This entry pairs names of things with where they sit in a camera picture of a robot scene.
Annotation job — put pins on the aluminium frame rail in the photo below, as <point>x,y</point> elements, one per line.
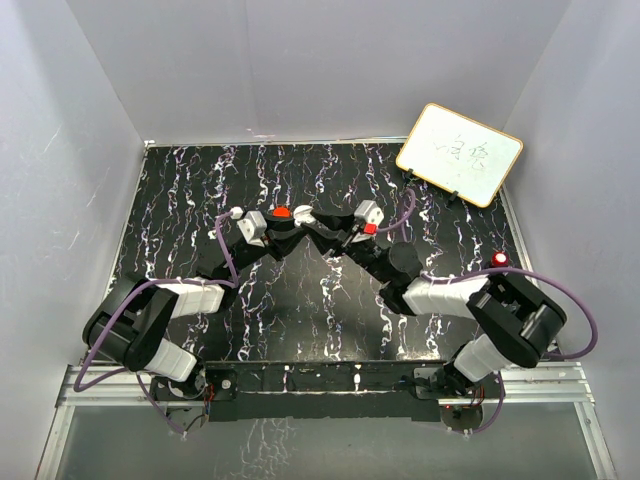
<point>330,421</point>

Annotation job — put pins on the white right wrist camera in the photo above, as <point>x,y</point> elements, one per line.
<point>367,216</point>

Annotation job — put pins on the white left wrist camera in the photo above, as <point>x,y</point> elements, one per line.
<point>251,224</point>

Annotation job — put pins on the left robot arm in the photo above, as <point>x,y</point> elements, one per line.
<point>129,327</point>

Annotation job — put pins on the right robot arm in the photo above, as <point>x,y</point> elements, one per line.
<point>518,321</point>

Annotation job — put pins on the yellow framed whiteboard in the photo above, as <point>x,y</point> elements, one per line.
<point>459,155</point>

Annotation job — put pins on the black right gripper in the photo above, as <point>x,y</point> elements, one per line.
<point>328,239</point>

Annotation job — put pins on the orange charging case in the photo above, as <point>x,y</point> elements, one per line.
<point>282,212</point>

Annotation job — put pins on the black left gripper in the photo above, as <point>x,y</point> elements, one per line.
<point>281,237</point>

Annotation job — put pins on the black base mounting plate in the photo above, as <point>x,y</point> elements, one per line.
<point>420,391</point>

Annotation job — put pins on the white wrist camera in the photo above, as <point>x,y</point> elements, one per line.
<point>367,216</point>
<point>251,224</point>

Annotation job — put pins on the white round charging case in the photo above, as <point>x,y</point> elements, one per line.
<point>303,215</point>

